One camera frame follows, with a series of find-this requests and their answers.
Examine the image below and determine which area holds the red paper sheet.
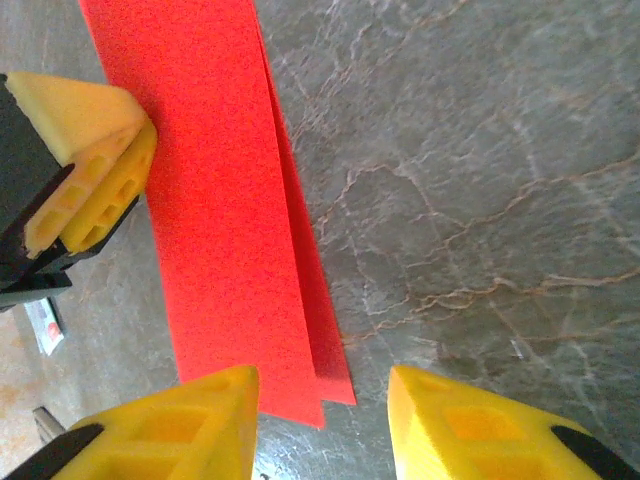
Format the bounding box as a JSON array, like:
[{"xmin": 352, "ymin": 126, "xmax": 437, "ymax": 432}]
[{"xmin": 77, "ymin": 0, "xmax": 359, "ymax": 431}]

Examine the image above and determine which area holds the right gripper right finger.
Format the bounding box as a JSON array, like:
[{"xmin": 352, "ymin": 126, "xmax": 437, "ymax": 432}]
[{"xmin": 387, "ymin": 364, "xmax": 640, "ymax": 480}]

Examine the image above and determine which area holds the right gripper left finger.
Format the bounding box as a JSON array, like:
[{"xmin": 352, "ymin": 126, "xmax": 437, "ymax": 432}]
[{"xmin": 0, "ymin": 364, "xmax": 261, "ymax": 480}]

